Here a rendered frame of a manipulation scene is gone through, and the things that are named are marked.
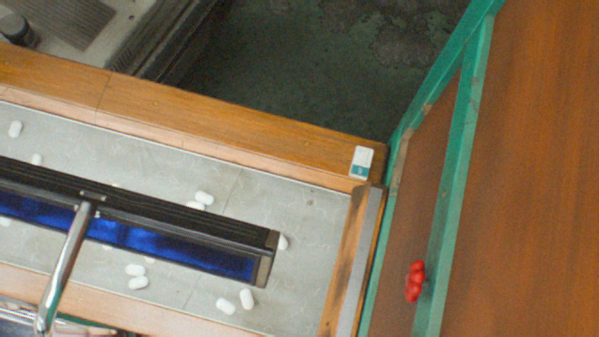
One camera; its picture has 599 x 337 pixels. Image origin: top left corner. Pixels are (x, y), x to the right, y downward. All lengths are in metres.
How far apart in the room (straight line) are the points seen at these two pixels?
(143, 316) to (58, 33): 0.86
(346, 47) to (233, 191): 1.12
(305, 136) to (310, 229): 0.19
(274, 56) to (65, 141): 1.05
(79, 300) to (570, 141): 0.89
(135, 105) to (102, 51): 0.44
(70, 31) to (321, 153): 0.82
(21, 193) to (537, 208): 0.61
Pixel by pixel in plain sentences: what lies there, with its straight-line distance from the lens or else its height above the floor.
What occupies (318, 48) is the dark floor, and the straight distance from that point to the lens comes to 2.09.
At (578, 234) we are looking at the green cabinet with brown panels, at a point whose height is 1.50.
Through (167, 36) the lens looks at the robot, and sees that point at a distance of 1.73.
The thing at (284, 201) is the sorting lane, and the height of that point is 0.74.
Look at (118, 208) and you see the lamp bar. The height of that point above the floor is 1.11.
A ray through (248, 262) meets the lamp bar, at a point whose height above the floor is 1.09.
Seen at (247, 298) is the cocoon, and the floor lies 0.76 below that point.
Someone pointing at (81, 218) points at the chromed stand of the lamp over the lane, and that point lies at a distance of 0.73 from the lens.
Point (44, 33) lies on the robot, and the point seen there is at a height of 0.47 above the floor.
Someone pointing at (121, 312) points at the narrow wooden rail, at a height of 0.76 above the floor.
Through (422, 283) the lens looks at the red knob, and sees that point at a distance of 0.58.
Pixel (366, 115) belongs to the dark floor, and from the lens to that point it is 2.00.
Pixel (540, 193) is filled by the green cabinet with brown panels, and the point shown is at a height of 1.45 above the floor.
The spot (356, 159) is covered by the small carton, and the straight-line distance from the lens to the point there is 1.09.
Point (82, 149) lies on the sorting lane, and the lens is 1.19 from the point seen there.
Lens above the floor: 1.80
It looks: 72 degrees down
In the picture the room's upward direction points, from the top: 11 degrees clockwise
